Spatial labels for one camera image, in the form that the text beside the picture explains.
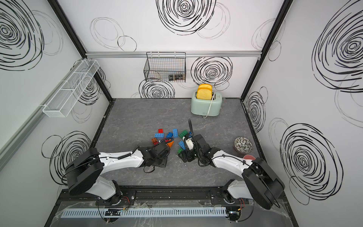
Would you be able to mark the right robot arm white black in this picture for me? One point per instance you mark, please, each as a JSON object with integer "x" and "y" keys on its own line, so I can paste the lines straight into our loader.
{"x": 259, "y": 182}

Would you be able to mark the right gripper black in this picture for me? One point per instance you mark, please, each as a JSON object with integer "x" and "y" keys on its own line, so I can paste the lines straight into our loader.
{"x": 184, "y": 158}

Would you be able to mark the grey wall rail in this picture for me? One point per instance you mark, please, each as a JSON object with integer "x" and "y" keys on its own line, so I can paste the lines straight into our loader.
{"x": 172, "y": 54}

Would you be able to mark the mint green toaster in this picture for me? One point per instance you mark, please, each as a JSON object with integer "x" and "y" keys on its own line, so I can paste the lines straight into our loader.
{"x": 206, "y": 107}

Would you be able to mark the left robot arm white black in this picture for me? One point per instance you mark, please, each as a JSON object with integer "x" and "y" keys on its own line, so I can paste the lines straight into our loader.
{"x": 83, "y": 175}

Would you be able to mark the patterned ceramic bowl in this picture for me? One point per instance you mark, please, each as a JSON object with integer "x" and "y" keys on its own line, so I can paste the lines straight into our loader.
{"x": 243, "y": 145}

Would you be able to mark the pink plastic cup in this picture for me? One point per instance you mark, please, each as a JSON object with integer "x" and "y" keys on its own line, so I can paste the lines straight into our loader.
{"x": 250, "y": 157}

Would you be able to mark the white cable duct strip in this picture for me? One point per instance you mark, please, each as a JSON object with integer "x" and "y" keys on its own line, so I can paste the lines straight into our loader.
{"x": 144, "y": 212}

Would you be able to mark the black corner frame post left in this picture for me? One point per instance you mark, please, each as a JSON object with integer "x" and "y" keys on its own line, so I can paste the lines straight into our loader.
{"x": 77, "y": 42}

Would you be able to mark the black corner frame post right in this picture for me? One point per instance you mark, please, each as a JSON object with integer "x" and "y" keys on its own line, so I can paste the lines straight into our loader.
{"x": 268, "y": 43}

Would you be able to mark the black wire wall basket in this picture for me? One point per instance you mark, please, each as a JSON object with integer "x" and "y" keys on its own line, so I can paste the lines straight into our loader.
{"x": 165, "y": 69}

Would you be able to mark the light blue long lego brick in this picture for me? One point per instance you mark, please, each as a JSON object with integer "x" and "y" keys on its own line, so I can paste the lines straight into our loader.
{"x": 159, "y": 135}

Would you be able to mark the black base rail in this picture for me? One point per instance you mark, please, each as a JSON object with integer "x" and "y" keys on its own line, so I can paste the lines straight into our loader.
{"x": 216, "y": 195}

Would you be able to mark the white wire wall shelf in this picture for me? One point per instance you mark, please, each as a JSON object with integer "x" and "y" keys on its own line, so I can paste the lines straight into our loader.
{"x": 79, "y": 87}

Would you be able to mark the blue lego brick stacked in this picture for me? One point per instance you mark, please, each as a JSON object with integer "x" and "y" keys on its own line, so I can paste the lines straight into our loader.
{"x": 170, "y": 135}

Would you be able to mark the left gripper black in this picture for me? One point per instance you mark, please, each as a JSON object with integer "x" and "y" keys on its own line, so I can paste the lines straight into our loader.
{"x": 164, "y": 165}

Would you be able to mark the black corner frame post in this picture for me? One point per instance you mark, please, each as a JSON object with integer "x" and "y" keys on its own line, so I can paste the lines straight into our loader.
{"x": 268, "y": 43}
{"x": 77, "y": 42}

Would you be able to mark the yellow toast slice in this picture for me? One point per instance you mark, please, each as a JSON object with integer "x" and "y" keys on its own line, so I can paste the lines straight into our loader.
{"x": 205, "y": 92}

